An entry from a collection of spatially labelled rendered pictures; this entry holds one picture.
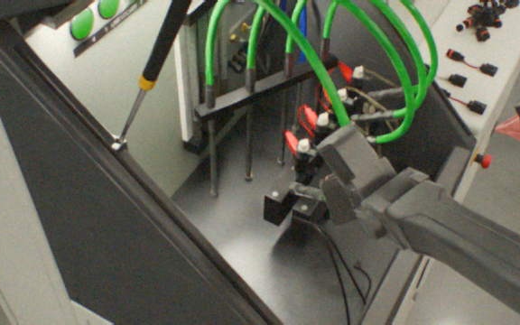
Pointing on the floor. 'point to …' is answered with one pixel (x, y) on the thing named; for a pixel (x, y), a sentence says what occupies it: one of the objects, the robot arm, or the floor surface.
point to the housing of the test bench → (9, 223)
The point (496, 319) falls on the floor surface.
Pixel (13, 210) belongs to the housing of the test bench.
